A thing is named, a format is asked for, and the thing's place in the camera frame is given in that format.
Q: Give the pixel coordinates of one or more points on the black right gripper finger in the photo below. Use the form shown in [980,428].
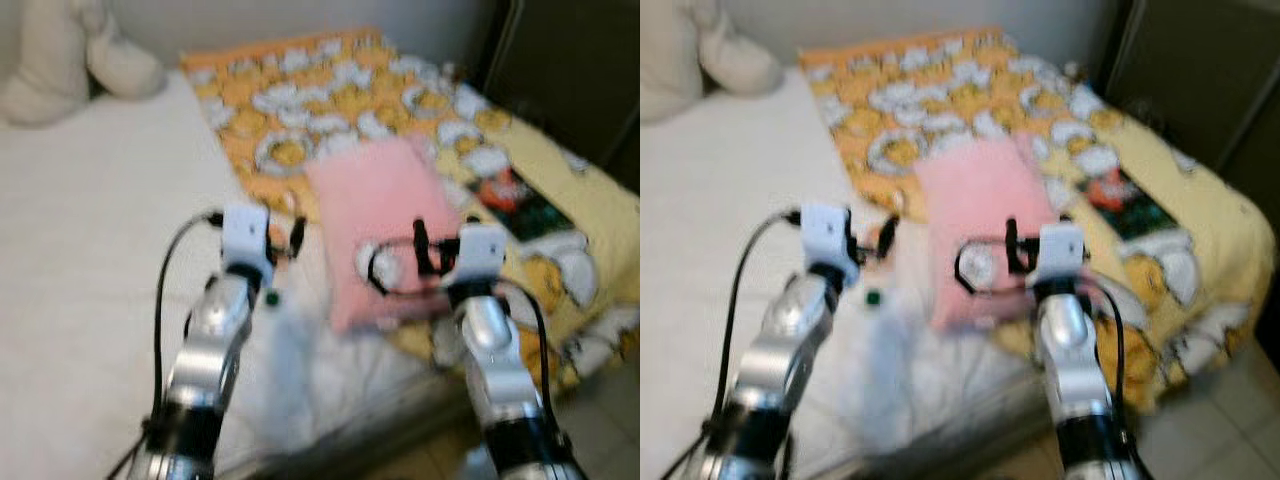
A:
[425,248]
[1013,246]

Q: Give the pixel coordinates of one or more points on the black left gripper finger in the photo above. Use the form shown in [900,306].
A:
[298,235]
[887,235]

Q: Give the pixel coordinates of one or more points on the pink pillow with fist print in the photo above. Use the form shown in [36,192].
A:
[985,200]
[380,200]

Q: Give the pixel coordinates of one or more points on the dark book with red print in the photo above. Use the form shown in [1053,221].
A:
[1135,205]
[520,205]

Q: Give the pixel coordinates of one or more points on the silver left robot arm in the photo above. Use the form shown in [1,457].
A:
[785,350]
[205,350]

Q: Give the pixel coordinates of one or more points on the white quilted mattress pad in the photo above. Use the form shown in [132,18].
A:
[90,250]
[720,250]

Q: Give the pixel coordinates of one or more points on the yellow orange cartoon egg blanket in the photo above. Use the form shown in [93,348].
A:
[960,90]
[340,90]

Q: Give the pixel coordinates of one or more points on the grey quilted mattress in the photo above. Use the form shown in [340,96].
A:
[380,430]

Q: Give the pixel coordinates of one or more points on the dark wardrobe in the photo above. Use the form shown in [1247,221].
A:
[1190,70]
[570,70]

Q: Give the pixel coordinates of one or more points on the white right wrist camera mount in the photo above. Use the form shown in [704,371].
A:
[1062,250]
[482,252]

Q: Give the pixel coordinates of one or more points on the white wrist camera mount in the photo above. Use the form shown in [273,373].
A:
[245,235]
[828,235]
[1062,250]
[482,252]

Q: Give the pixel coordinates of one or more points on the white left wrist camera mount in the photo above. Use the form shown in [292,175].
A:
[828,235]
[245,235]

